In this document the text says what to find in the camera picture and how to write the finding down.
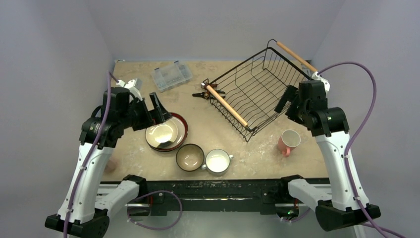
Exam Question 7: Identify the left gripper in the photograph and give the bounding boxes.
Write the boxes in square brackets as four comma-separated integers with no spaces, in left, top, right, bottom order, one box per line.
[119,92,171,130]

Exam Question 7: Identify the salmon pink mug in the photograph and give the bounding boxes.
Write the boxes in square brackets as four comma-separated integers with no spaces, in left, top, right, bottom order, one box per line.
[277,129,301,157]

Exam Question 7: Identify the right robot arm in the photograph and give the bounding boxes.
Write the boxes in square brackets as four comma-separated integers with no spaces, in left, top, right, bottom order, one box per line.
[275,80,381,231]

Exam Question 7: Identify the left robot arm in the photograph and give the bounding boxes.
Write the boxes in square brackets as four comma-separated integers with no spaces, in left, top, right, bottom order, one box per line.
[45,87,171,238]

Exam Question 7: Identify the beige round plate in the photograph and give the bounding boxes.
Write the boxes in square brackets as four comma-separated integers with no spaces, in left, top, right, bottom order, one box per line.
[145,119,184,149]

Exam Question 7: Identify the red black lacquer plate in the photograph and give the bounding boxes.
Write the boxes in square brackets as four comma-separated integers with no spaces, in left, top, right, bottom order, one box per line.
[145,112,189,153]

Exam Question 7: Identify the clear plastic organizer box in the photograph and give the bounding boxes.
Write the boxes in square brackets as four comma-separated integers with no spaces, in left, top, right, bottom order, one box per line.
[151,60,193,92]

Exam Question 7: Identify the brown bowl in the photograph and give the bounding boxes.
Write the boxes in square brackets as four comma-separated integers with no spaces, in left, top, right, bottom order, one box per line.
[175,143,205,172]

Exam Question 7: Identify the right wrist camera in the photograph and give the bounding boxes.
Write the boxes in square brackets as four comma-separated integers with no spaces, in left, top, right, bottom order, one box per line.
[311,71,331,94]

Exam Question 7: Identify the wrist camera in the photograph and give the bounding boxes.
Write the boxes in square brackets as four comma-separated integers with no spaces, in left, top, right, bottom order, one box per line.
[116,78,143,101]
[311,71,331,94]

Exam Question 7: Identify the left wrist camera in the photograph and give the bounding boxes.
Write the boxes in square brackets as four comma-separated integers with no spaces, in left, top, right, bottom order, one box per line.
[116,78,143,101]

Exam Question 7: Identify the black wire dish rack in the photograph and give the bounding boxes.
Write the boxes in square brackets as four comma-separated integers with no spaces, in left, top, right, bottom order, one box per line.
[201,39,316,141]

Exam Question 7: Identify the white two-handled soup cup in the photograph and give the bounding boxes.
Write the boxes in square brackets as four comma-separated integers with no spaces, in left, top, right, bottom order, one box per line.
[201,149,234,175]

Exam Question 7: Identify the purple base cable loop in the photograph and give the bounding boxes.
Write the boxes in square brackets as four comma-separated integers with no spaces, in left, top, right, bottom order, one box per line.
[126,190,183,231]

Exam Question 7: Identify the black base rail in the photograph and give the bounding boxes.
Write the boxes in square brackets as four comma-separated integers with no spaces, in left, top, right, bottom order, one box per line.
[98,178,332,216]

